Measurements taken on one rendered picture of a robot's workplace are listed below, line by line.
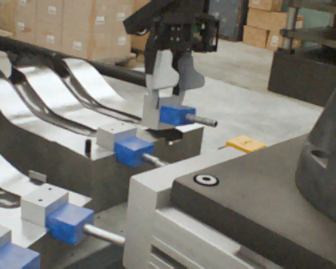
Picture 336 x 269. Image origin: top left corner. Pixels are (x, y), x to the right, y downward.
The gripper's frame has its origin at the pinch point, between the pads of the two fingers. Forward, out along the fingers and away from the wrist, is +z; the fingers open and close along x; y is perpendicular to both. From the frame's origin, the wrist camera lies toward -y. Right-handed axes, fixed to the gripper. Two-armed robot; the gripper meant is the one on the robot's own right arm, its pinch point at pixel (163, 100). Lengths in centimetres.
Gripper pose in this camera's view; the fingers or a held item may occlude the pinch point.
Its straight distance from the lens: 81.7
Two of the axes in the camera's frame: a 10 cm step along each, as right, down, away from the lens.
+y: 7.7, 1.8, -6.2
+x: 6.3, -0.6, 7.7
